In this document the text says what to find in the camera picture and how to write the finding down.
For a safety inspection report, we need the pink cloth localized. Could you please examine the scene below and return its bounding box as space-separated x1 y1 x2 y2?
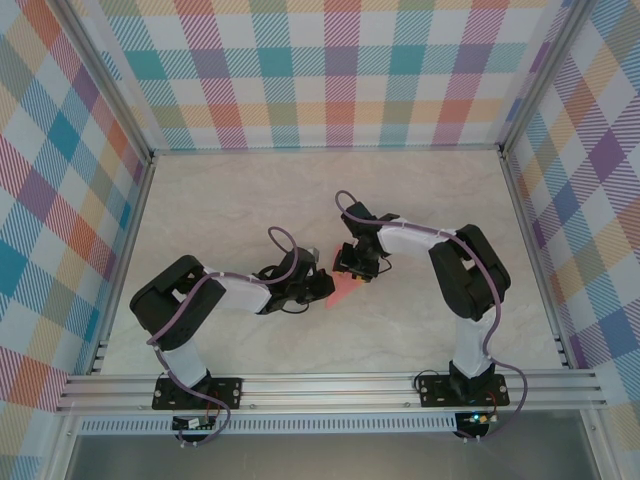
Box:
323 243 369 311

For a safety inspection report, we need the black right controller board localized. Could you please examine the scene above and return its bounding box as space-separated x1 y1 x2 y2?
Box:
455 410 499 430

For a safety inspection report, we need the black controller board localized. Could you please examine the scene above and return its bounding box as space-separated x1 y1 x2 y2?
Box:
171 414 219 432
455 410 499 430

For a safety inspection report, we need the black left controller board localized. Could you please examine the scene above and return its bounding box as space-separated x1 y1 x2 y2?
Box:
171 414 219 432

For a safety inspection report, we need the long aluminium mounting rail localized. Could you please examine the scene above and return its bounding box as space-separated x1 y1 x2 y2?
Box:
55 372 609 414

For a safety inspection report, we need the thin aluminium frame bar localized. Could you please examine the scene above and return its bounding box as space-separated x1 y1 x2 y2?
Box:
149 144 506 156

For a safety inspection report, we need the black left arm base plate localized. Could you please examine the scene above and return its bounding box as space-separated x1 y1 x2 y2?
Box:
151 375 245 411

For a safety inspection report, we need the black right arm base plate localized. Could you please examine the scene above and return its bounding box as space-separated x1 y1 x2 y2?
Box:
417 373 510 409

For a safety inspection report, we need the perforated metal cable tray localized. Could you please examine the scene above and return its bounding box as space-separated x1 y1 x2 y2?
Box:
79 418 459 435

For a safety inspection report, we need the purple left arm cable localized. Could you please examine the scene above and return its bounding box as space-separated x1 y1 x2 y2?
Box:
147 226 300 448

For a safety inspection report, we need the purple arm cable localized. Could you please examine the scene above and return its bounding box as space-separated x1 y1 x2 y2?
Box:
333 188 530 444
147 226 300 448

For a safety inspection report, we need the aluminium side rail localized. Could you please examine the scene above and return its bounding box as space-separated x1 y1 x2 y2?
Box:
499 149 574 370
88 152 157 376

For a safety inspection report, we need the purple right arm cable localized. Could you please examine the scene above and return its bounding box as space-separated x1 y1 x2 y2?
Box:
333 188 530 444

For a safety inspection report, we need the aluminium frame post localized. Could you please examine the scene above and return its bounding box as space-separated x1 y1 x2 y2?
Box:
499 0 601 156
59 0 156 166

